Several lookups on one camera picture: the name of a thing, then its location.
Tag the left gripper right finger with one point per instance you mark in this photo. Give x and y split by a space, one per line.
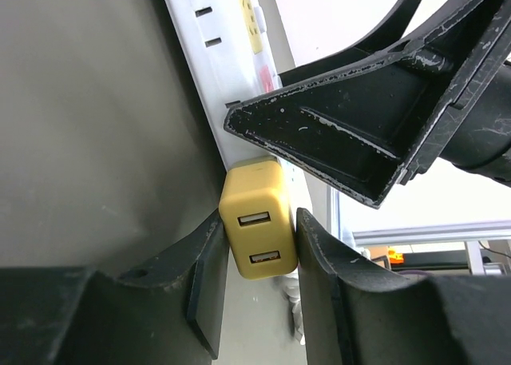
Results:
356 312

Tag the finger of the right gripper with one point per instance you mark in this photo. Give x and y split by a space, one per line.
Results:
382 120
388 31

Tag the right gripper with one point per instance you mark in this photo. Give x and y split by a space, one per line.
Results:
481 145

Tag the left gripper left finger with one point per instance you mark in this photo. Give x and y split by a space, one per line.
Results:
167 310

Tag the yellow cube block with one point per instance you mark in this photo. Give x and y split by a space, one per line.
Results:
255 210

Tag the white power strip coloured sockets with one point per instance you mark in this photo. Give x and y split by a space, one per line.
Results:
226 47

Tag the aluminium frame rail front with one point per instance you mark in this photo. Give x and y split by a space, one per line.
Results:
489 230

